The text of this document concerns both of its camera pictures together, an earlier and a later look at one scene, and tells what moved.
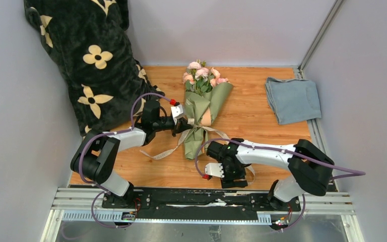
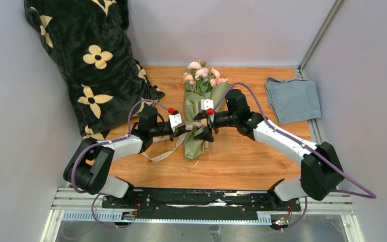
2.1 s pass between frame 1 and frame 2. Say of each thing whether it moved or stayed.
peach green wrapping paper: stayed
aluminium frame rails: stayed
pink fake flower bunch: stayed
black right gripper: moved
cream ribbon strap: moved
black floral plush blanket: stayed
